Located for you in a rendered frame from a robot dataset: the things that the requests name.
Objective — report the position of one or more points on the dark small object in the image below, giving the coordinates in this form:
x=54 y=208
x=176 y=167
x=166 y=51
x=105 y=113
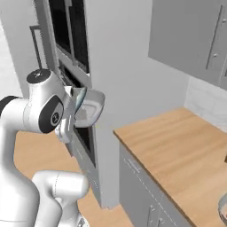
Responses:
x=225 y=157

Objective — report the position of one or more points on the grey base cupboard door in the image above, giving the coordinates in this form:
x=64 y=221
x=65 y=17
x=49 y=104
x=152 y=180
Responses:
x=136 y=204
x=174 y=214

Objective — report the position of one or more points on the grey round bowl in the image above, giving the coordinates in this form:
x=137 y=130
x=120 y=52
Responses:
x=223 y=208

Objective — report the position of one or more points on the grey fridge door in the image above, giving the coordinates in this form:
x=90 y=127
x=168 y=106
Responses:
x=17 y=35

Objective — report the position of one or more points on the grey freezer door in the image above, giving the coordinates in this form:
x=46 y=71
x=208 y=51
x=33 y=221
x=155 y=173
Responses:
x=87 y=171

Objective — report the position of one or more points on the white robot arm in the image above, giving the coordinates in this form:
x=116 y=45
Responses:
x=17 y=165

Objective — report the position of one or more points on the grey-blue fish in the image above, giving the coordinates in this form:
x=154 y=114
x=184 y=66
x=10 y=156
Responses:
x=80 y=98

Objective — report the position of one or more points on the grey wall cupboard door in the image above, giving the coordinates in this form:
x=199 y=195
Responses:
x=225 y=41
x=180 y=32

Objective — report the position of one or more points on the white meat container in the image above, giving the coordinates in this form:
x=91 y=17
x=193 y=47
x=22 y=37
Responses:
x=92 y=106

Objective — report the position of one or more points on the grey base cupboard drawer front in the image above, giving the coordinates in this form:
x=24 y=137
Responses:
x=139 y=174

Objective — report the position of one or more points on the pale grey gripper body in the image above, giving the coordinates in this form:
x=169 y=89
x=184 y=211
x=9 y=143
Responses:
x=66 y=124

